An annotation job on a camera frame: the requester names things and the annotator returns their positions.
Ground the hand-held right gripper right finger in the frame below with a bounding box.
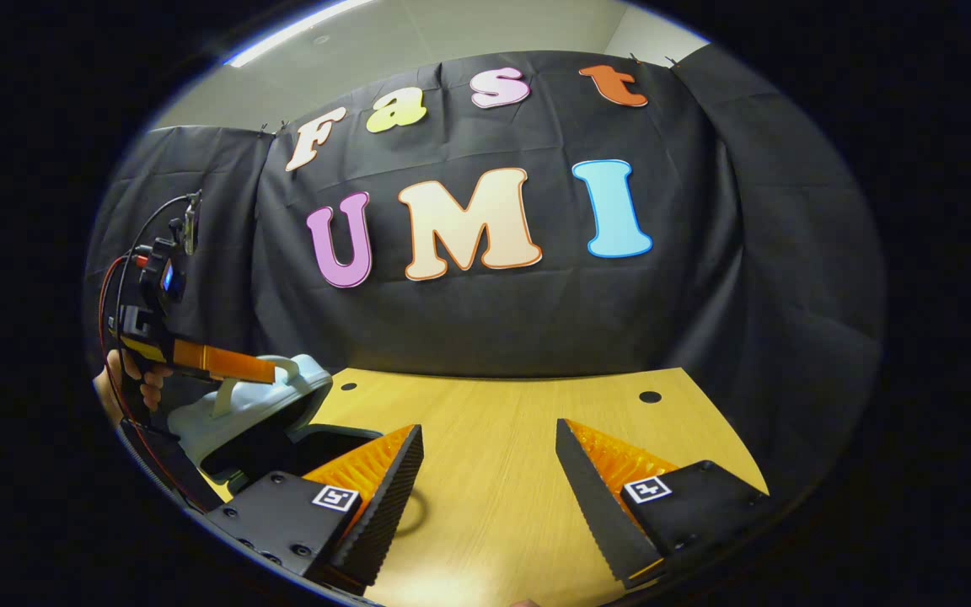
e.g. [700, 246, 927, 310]
[555, 418, 771, 589]

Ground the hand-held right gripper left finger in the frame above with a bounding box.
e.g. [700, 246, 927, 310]
[203, 423, 425, 588]

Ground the white suitcase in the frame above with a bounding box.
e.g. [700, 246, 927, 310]
[167, 354, 432, 534]

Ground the black backdrop cloth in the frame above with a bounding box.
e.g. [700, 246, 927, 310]
[83, 42, 887, 507]

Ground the red cable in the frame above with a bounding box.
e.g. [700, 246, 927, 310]
[96, 255, 204, 511]

